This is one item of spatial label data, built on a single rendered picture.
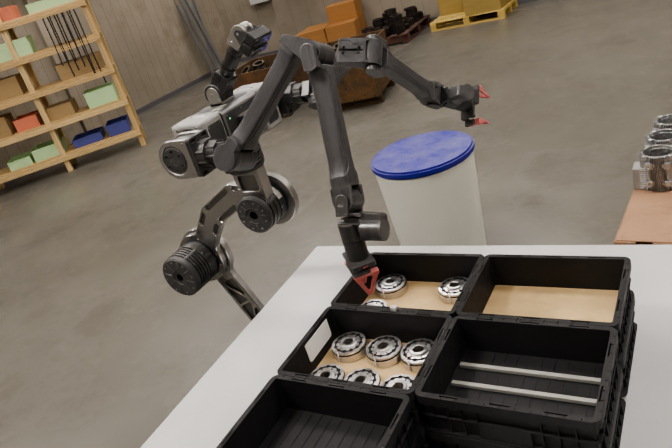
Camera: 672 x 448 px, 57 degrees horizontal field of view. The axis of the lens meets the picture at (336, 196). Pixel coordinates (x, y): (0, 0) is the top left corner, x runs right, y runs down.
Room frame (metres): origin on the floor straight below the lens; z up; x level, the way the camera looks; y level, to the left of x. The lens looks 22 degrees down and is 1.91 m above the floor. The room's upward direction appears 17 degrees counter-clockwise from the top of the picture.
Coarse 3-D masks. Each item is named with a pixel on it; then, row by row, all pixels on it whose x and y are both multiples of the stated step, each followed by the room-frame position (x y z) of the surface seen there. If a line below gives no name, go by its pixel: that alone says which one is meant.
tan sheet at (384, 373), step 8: (328, 352) 1.50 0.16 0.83; (328, 360) 1.46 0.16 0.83; (336, 360) 1.45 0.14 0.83; (360, 360) 1.42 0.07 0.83; (344, 368) 1.41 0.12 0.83; (352, 368) 1.40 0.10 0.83; (376, 368) 1.37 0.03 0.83; (384, 368) 1.36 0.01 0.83; (392, 368) 1.35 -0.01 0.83; (400, 368) 1.34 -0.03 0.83; (384, 376) 1.32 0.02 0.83
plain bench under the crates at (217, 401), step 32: (320, 256) 2.36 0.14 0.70; (640, 256) 1.68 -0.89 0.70; (288, 288) 2.17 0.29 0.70; (320, 288) 2.10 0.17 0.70; (640, 288) 1.52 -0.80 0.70; (256, 320) 2.01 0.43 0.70; (288, 320) 1.94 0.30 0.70; (640, 320) 1.39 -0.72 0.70; (224, 352) 1.87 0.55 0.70; (256, 352) 1.81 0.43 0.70; (288, 352) 1.75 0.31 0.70; (640, 352) 1.27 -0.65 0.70; (224, 384) 1.68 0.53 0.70; (256, 384) 1.63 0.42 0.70; (640, 384) 1.17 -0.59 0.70; (192, 416) 1.58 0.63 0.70; (224, 416) 1.53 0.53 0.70; (640, 416) 1.07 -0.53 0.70
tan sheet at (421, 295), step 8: (408, 288) 1.70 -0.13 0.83; (416, 288) 1.69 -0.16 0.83; (424, 288) 1.67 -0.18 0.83; (432, 288) 1.66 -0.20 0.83; (368, 296) 1.73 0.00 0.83; (376, 296) 1.71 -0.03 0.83; (400, 296) 1.67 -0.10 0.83; (408, 296) 1.66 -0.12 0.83; (416, 296) 1.64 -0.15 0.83; (424, 296) 1.63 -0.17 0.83; (432, 296) 1.62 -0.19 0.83; (392, 304) 1.64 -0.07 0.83; (400, 304) 1.63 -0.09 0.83; (408, 304) 1.62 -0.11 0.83; (416, 304) 1.60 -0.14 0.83; (424, 304) 1.59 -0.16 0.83; (432, 304) 1.58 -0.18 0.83; (440, 304) 1.56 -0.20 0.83; (448, 304) 1.55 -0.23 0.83
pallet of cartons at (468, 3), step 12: (444, 0) 10.70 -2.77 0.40; (456, 0) 10.58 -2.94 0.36; (468, 0) 10.01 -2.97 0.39; (480, 0) 9.90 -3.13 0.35; (492, 0) 9.80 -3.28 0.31; (504, 0) 9.95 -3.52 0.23; (516, 0) 10.35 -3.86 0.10; (444, 12) 10.72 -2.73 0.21; (456, 12) 10.61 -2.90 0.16; (468, 12) 10.03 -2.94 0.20; (480, 12) 9.92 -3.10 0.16; (504, 12) 9.72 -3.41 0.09; (432, 24) 10.42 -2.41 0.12; (444, 24) 10.68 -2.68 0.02; (468, 24) 10.06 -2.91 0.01
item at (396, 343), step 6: (384, 336) 1.45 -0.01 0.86; (390, 336) 1.44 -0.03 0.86; (372, 342) 1.44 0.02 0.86; (396, 342) 1.41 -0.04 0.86; (366, 348) 1.42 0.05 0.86; (372, 348) 1.41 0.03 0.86; (396, 348) 1.38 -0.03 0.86; (372, 354) 1.39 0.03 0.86; (378, 354) 1.38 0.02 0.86; (384, 354) 1.37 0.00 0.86; (390, 354) 1.36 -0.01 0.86; (378, 360) 1.36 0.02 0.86
